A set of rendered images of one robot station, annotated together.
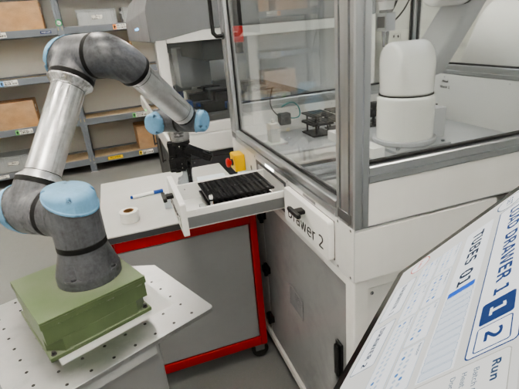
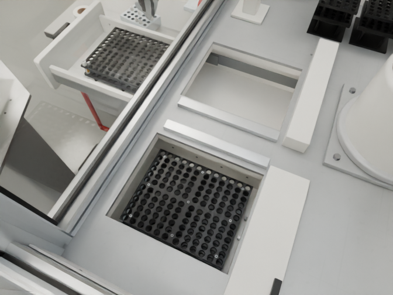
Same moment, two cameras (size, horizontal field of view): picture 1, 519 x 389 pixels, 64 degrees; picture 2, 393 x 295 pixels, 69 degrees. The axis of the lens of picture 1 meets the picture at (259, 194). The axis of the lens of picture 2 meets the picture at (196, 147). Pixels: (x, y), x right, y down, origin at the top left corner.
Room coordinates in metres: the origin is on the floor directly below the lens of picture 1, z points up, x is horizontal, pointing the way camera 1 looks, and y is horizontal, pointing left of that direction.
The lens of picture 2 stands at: (0.99, -0.46, 1.46)
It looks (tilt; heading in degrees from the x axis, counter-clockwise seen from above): 60 degrees down; 41
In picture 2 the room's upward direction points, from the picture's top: 1 degrees clockwise
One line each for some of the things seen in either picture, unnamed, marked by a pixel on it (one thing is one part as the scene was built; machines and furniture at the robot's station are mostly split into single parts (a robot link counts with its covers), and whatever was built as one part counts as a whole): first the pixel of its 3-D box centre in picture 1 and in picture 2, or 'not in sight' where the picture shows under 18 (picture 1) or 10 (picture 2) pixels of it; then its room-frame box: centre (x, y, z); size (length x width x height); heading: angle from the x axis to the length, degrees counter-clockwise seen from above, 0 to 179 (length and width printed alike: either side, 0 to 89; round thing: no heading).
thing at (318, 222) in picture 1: (306, 220); not in sight; (1.06, -0.13, 0.87); 0.29 x 0.02 x 0.11; 17
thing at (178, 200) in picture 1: (177, 204); not in sight; (1.27, 0.27, 0.87); 0.29 x 0.02 x 0.11; 17
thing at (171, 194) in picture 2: not in sight; (188, 206); (1.12, -0.32, 0.87); 0.22 x 0.18 x 0.06; 107
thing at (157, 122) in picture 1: (164, 121); not in sight; (1.46, 0.31, 1.11); 0.11 x 0.11 x 0.08; 66
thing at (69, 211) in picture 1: (71, 212); not in sight; (0.90, 0.44, 1.03); 0.13 x 0.12 x 0.14; 66
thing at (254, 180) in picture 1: (235, 193); not in sight; (1.33, 0.08, 0.87); 0.22 x 0.18 x 0.06; 107
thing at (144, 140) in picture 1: (153, 133); not in sight; (5.05, 1.24, 0.28); 0.41 x 0.32 x 0.28; 110
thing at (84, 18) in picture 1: (96, 18); not in sight; (4.91, 1.58, 1.61); 0.40 x 0.30 x 0.17; 110
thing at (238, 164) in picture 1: (236, 160); not in sight; (1.67, 0.08, 0.88); 0.07 x 0.05 x 0.07; 17
